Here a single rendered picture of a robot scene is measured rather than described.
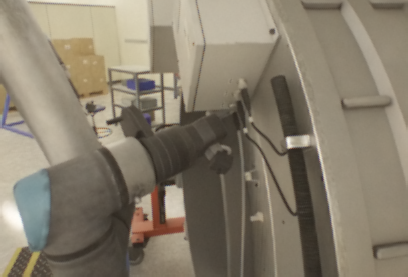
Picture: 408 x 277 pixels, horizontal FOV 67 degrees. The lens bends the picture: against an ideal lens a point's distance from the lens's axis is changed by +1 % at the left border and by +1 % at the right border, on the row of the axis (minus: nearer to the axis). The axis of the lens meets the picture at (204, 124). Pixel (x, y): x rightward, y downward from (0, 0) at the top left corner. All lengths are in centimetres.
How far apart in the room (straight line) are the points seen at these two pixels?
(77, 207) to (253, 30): 34
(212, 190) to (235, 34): 105
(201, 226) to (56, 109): 101
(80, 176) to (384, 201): 37
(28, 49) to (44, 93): 6
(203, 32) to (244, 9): 9
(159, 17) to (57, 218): 79
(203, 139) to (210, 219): 96
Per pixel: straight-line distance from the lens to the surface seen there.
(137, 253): 244
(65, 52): 781
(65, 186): 41
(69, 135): 52
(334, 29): 52
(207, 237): 139
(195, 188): 143
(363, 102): 44
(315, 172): 40
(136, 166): 43
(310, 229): 40
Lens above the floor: 167
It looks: 18 degrees down
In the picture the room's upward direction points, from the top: straight up
